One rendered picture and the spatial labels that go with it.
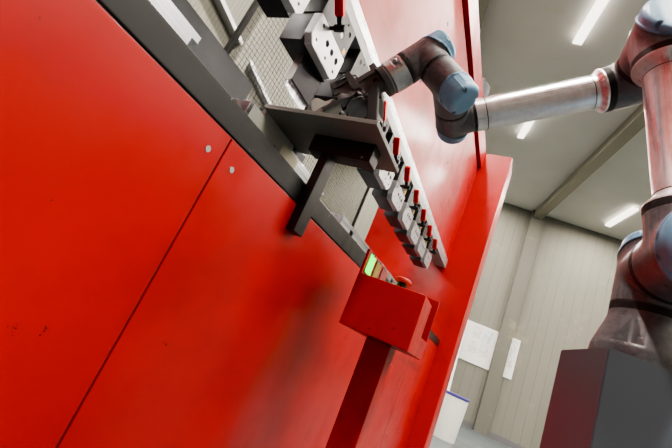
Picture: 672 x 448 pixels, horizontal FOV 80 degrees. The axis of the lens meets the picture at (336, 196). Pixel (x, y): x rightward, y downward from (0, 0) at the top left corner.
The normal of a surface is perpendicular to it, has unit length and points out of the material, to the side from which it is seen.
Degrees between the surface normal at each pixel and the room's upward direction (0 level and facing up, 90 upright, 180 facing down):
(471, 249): 90
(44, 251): 90
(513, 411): 90
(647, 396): 90
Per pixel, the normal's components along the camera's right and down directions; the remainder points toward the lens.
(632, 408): -0.11, -0.37
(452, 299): -0.34, -0.44
